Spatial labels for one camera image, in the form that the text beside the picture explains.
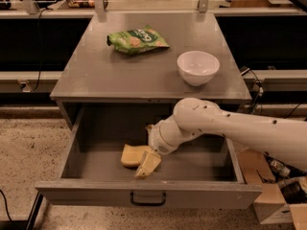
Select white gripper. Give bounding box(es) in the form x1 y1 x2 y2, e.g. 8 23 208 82
135 122 177 178

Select yellow sponge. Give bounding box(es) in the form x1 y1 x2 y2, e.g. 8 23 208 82
121 144 152 168

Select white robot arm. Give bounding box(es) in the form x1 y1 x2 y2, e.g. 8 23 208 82
136 98 307 178

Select grey open top drawer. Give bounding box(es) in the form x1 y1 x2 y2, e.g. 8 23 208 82
36 104 262 209

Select white bowl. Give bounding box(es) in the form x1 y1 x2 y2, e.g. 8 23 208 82
177 51 220 86

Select green chip bag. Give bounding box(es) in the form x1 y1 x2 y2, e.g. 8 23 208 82
106 25 169 55

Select can in box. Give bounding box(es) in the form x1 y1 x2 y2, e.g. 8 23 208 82
269 159 291 177

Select cardboard box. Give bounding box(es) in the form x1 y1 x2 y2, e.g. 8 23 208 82
238 149 307 230

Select black drawer handle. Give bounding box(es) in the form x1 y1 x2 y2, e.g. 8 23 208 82
130 192 166 207

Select black cables right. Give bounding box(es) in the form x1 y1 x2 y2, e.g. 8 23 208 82
239 65 303 120

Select black cable floor left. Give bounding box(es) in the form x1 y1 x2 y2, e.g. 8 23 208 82
0 189 12 222

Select black cable left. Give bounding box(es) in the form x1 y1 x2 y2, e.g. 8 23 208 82
30 7 54 93

